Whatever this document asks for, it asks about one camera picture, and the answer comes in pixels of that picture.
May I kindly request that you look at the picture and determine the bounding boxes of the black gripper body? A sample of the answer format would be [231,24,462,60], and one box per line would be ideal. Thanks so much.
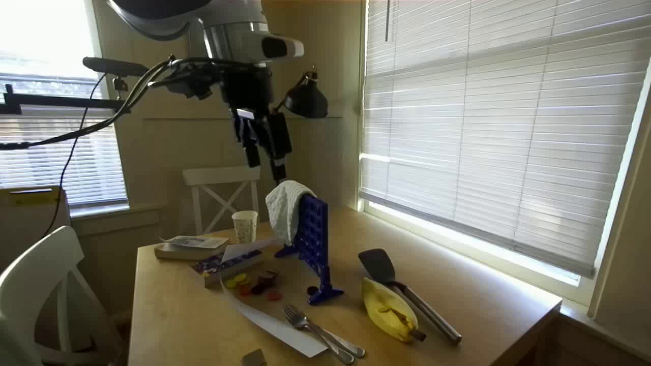
[220,63,278,130]

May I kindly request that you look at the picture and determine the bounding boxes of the long white paper sheet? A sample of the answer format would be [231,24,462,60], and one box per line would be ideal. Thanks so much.
[217,236,331,361]

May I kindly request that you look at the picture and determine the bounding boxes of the white chair with cross back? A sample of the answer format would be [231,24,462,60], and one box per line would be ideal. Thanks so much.
[182,164,265,236]

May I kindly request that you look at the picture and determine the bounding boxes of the black desk lamp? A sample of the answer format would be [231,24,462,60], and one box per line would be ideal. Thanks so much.
[273,69,331,123]

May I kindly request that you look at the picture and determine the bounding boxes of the white cloth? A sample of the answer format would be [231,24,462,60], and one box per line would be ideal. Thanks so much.
[262,179,317,249]

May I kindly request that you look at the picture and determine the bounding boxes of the white paper cup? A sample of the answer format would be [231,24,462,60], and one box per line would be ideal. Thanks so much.
[229,209,261,247]

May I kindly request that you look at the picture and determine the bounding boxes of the purple printed game box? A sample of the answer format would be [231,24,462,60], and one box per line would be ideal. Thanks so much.
[192,247,268,289]

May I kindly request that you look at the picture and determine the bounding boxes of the yellow game token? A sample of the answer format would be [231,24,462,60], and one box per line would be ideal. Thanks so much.
[225,270,254,291]

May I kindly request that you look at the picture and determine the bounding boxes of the dark game token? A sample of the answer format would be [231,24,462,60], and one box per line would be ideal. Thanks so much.
[253,270,281,293]

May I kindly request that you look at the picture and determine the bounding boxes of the black horizontal mounting bar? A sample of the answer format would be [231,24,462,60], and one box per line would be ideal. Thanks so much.
[0,84,133,117]

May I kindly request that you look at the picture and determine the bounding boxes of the silver metal fork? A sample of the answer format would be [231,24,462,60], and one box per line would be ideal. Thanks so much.
[281,305,359,366]

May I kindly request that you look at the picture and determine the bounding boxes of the yellow banana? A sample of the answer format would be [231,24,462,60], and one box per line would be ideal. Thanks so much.
[359,276,430,345]

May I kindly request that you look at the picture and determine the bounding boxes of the small white window blinds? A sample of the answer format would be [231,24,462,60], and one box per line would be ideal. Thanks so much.
[0,72,131,208]

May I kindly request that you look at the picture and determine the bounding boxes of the small grey block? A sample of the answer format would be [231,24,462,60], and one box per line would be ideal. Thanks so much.
[241,348,268,366]

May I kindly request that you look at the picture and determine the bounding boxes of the large white window blinds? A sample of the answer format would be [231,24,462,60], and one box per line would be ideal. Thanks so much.
[356,0,651,278]

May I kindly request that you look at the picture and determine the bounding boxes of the brown cardboard box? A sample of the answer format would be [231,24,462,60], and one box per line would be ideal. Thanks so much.
[0,185,74,270]

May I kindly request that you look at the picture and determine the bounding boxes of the white wooden slatted chair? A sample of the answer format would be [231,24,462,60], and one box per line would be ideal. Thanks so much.
[0,224,131,366]

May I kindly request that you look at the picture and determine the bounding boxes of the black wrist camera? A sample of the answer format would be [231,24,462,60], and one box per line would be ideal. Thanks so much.
[152,66,222,101]

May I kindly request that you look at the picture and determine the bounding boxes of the blue connect four frame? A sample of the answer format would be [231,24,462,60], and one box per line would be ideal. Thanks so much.
[273,192,345,308]

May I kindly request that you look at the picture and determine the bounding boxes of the thick black cable bundle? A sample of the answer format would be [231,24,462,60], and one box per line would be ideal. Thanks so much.
[0,58,225,152]

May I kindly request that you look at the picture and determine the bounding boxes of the black spatula with metal handle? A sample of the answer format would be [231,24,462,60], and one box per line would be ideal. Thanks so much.
[356,247,465,348]

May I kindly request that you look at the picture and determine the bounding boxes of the thin black cable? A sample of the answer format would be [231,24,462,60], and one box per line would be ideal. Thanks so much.
[56,72,109,202]

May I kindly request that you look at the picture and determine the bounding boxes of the purple handled utensil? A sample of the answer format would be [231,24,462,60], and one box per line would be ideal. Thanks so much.
[290,308,369,361]

